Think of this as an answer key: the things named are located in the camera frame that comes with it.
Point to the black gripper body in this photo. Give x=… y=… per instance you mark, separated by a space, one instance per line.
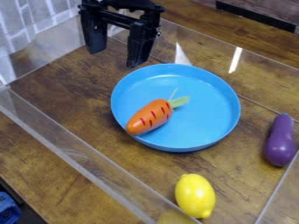
x=95 y=9

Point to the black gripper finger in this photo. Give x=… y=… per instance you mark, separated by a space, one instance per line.
x=95 y=32
x=143 y=32

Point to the orange toy carrot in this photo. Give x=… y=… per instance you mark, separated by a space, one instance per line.
x=154 y=115

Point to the blue round plate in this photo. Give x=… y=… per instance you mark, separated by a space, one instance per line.
x=199 y=123

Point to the purple toy eggplant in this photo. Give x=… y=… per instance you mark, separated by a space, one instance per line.
x=281 y=142

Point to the yellow toy lemon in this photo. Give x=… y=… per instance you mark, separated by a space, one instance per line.
x=195 y=195

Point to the blue object at corner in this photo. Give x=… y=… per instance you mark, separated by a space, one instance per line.
x=10 y=210

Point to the clear acrylic enclosure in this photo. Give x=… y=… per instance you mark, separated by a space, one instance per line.
x=79 y=168

